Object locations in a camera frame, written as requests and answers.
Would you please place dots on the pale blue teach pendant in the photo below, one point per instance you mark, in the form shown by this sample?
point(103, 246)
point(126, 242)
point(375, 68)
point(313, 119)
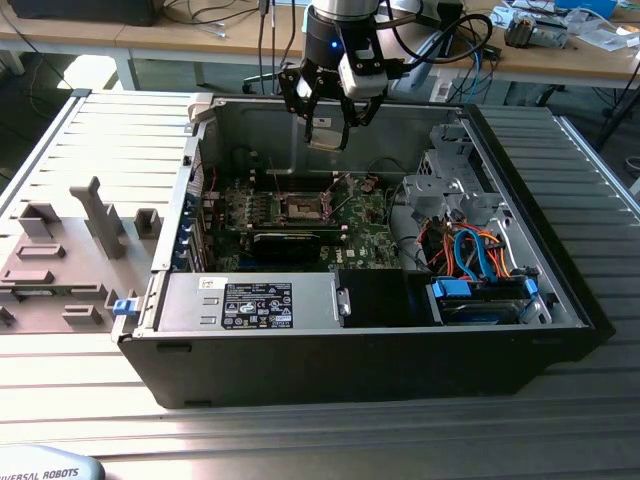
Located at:
point(50, 467)

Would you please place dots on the round coin battery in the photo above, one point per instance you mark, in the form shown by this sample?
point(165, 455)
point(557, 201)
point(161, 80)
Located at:
point(369, 183)

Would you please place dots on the green motherboard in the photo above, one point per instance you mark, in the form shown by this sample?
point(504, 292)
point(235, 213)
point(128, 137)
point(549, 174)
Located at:
point(370, 235)

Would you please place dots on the CPU socket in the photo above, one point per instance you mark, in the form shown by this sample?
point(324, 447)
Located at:
point(300, 207)

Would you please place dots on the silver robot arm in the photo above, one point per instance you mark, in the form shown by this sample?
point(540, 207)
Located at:
point(340, 7)

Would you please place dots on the grey power supply unit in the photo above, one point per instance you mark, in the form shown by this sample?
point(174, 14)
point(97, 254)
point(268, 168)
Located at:
point(190, 305)

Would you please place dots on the black stand leg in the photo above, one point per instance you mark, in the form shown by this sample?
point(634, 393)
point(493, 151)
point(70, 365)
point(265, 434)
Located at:
point(619, 105)

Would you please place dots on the black PC case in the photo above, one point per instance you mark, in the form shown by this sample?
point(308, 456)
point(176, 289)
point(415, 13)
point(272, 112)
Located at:
point(300, 370)

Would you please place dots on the grey parts rack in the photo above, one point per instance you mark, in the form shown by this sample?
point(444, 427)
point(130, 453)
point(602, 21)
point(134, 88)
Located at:
point(75, 250)

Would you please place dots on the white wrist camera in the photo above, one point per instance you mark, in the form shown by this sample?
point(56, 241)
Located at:
point(362, 80)

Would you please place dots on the hard disk in blue carrier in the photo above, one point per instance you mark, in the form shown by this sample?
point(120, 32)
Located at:
point(480, 312)

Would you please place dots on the white power adapter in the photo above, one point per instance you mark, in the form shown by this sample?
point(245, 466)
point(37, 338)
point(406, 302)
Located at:
point(442, 90)

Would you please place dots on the CPU with silver top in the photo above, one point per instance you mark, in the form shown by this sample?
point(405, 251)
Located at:
point(325, 140)

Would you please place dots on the wooden desk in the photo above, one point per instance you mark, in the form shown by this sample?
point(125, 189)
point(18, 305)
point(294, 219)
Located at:
point(150, 35)
point(550, 65)

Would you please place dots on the clear plastic bag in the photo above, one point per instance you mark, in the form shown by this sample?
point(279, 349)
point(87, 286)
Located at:
point(605, 37)

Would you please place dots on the CPU cooler with fins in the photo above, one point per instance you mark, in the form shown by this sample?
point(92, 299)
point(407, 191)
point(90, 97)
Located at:
point(520, 32)

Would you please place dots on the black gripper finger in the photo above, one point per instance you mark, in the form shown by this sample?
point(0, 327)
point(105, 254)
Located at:
point(310, 131)
point(346, 135)

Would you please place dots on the silver metal device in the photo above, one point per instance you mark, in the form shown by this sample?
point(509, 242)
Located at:
point(552, 35)

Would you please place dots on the black graphics card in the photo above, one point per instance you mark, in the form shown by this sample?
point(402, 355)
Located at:
point(285, 247)

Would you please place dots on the black equipment box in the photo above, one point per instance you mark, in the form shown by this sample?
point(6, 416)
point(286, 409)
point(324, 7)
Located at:
point(75, 10)

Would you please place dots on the metal drive cage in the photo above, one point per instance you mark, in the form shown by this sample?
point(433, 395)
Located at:
point(450, 197)

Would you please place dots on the blue cardboard box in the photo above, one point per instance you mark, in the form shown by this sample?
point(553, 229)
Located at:
point(587, 6)

